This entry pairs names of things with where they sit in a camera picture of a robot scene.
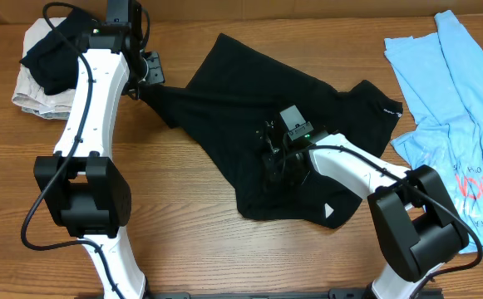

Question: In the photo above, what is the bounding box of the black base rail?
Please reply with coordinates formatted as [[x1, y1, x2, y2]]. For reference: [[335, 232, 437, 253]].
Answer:
[[74, 287, 445, 299]]

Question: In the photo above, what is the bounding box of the folded grey garment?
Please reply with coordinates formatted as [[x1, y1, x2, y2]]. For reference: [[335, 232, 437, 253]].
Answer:
[[22, 107, 70, 120]]

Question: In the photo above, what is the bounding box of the black polo shirt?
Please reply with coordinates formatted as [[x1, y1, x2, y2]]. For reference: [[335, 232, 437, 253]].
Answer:
[[140, 34, 403, 228]]

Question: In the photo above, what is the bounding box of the folded black garment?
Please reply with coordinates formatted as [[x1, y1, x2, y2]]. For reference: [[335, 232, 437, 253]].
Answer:
[[20, 9, 95, 96]]

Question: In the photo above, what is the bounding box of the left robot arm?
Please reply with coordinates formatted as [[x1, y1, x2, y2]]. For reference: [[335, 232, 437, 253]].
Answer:
[[20, 1, 165, 298]]

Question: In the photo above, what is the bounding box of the light blue t-shirt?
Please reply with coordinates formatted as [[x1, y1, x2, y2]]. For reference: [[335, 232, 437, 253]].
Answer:
[[385, 11, 483, 245]]

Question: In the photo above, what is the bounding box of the folded beige garment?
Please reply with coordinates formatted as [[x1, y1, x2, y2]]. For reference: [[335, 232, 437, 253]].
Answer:
[[12, 18, 75, 113]]

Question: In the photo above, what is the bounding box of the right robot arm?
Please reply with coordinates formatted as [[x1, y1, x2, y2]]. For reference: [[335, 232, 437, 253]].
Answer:
[[262, 105, 469, 298]]

